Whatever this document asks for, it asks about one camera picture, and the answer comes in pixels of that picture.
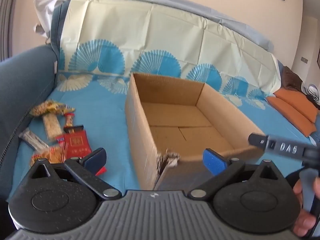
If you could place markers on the red snack packet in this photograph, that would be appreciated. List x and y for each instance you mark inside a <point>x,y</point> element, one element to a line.
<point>77,143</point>

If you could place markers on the white and black round object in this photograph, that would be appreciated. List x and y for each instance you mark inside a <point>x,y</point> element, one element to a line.
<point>312,91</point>

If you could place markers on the clear nut snack packet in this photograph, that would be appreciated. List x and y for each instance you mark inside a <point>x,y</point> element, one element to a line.
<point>40,109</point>

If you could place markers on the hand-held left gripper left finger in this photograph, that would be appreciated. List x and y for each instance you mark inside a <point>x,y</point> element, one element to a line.
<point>96,160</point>

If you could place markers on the blue fan printed cloth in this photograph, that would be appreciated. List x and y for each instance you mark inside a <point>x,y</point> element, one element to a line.
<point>100,110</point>

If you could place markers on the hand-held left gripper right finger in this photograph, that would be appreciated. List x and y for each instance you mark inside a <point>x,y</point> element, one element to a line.
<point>215,162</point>

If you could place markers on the brown cloth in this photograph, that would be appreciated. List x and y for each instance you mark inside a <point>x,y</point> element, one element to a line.
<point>291,78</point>

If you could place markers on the person's right hand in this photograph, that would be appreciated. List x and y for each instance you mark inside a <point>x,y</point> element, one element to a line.
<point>303,225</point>

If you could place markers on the blue fabric sofa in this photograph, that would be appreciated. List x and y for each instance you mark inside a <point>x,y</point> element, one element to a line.
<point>25,80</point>

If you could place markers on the brown cardboard box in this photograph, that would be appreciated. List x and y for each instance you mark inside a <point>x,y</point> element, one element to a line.
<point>140,135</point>

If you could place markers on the grey pleated curtain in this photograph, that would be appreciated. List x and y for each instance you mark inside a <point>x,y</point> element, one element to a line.
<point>7,17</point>

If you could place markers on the orange snack packet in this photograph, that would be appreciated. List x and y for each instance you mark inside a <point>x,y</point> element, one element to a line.
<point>53,155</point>

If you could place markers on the yellow snack bar packet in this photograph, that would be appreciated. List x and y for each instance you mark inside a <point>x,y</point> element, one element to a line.
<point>61,108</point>

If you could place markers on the orange cushion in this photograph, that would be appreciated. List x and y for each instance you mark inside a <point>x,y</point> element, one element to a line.
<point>297,102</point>
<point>287,115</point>

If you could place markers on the small red yellow snack stick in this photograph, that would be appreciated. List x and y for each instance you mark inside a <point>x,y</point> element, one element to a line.
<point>69,120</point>

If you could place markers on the beige long snack packet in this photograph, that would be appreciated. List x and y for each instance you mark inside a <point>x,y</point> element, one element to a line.
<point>52,126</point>

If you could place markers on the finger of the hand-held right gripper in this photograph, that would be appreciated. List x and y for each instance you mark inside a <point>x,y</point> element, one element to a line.
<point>257,140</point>

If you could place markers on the silver snack bar packet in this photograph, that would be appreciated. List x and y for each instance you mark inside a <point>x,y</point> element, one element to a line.
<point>33,138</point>

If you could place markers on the wall switch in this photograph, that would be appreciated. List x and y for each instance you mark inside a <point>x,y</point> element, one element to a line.
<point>304,60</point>

